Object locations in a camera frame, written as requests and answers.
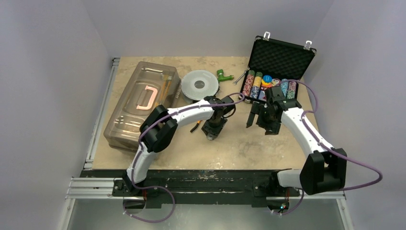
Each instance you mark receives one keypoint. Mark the clear brown plastic storage box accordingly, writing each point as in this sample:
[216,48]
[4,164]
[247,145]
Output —
[150,85]

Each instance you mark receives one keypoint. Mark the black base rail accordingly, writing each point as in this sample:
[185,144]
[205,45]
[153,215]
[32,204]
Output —
[201,187]

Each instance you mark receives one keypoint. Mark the yellow blue chip row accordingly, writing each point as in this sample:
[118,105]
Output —
[255,89]

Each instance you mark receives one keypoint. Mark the green hose fitting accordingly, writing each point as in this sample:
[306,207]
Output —
[221,77]

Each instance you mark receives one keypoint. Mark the grey filament spool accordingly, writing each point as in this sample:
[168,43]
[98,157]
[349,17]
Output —
[198,84]

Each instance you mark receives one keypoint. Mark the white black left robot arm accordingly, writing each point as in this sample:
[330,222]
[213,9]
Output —
[160,126]

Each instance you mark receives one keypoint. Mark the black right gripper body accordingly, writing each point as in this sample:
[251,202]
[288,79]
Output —
[262,118]

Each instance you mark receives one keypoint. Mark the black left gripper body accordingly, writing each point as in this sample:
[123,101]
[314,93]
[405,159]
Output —
[213,127]

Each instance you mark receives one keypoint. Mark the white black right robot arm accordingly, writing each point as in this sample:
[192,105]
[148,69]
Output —
[325,167]

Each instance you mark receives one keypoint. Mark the black poker set case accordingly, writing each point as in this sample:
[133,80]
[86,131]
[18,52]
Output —
[278,59]

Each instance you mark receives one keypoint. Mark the red poker chip row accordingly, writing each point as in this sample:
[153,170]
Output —
[248,83]

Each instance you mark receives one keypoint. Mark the clear round disc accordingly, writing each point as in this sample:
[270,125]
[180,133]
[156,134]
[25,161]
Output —
[275,82]

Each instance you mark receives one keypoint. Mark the aluminium frame rail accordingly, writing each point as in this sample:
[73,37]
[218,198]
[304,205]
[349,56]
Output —
[100,188]

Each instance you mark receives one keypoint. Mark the light blue chip row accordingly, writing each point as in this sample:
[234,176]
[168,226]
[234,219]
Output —
[284,86]

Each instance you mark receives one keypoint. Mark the silver wrench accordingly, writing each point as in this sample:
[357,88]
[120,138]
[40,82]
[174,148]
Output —
[243,75]

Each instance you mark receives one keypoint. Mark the blue poker button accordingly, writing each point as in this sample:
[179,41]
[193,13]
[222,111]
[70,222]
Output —
[266,79]

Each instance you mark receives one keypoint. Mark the orange black pliers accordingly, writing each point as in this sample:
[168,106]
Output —
[196,126]

